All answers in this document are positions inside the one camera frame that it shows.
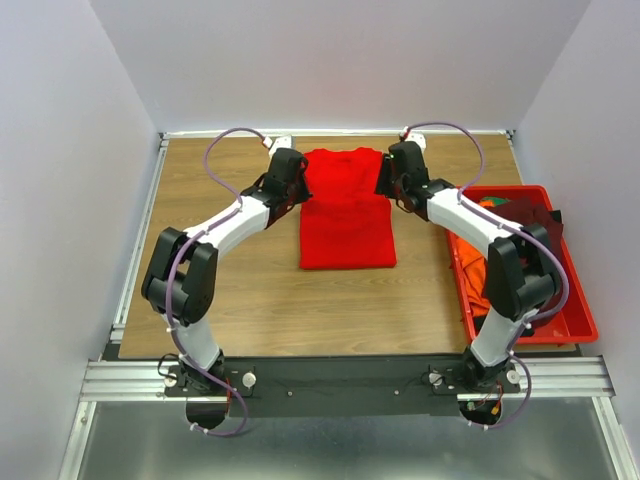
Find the red t shirt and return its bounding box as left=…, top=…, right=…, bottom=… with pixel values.
left=299, top=147, right=397, bottom=270

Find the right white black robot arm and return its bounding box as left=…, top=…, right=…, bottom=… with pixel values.
left=375, top=140, right=570, bottom=392

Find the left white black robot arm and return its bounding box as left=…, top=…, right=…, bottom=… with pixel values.
left=141, top=147, right=312, bottom=395

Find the green t shirt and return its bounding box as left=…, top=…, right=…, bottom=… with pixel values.
left=479, top=197, right=509, bottom=208

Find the orange t shirt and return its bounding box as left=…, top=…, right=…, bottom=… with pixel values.
left=454, top=237, right=490, bottom=317

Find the maroon t shirt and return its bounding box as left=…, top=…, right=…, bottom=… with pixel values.
left=492, top=197, right=564, bottom=241

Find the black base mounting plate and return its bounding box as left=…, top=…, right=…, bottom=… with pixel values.
left=157, top=354, right=521, bottom=431

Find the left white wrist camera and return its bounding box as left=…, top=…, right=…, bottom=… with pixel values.
left=262, top=135, right=294, bottom=156

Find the aluminium frame rail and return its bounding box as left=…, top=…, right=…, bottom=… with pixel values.
left=58, top=132, right=170, bottom=479

